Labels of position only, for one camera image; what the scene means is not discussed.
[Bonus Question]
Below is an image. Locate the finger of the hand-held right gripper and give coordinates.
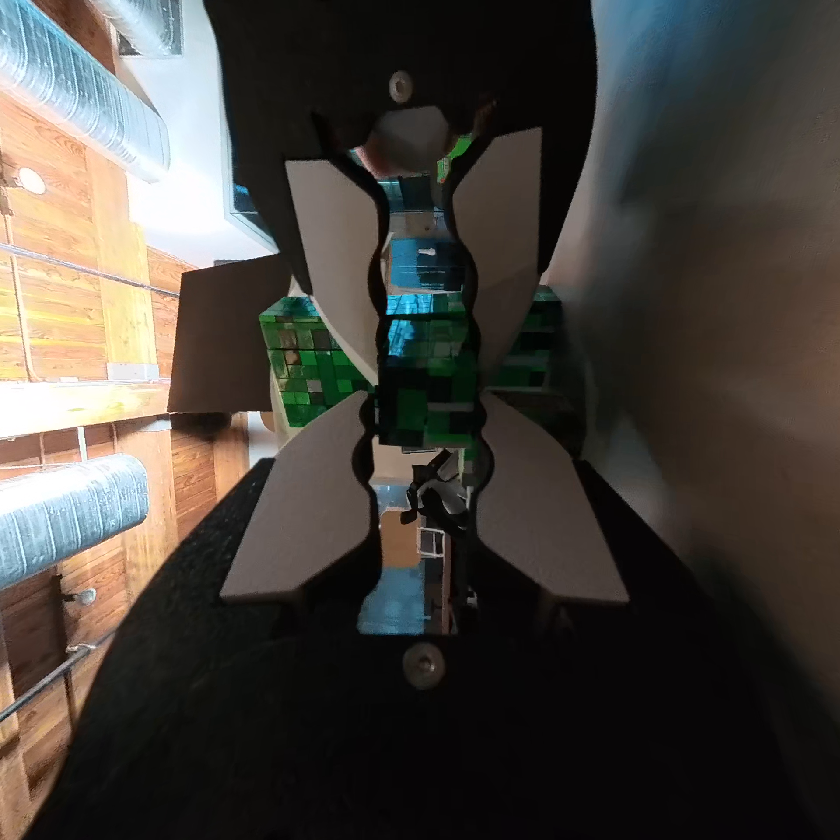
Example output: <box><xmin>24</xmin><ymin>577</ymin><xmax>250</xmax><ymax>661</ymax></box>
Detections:
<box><xmin>440</xmin><ymin>126</ymin><xmax>544</xmax><ymax>395</ymax></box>
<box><xmin>284</xmin><ymin>151</ymin><xmax>395</xmax><ymax>395</ymax></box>

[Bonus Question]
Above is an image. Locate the green lego leg block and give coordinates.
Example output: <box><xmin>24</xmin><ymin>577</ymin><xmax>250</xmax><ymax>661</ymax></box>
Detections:
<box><xmin>375</xmin><ymin>315</ymin><xmax>479</xmax><ymax>455</ymax></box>

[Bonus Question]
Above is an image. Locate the silver ceiling duct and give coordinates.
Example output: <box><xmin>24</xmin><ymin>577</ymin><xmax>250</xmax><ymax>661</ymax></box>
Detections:
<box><xmin>0</xmin><ymin>453</ymin><xmax>151</xmax><ymax>592</ymax></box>
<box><xmin>0</xmin><ymin>0</ymin><xmax>173</xmax><ymax>185</ymax></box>

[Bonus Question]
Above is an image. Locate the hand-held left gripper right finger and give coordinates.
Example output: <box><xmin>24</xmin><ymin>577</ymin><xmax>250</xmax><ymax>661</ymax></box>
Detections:
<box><xmin>472</xmin><ymin>394</ymin><xmax>631</xmax><ymax>608</ymax></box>

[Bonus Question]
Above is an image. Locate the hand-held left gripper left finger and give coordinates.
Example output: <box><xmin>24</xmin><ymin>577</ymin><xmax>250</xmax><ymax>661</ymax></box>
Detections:
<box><xmin>220</xmin><ymin>394</ymin><xmax>385</xmax><ymax>608</ymax></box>

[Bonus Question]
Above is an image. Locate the green lego creeper figure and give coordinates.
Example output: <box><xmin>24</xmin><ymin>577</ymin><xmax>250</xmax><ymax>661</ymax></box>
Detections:
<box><xmin>258</xmin><ymin>285</ymin><xmax>562</xmax><ymax>431</ymax></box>

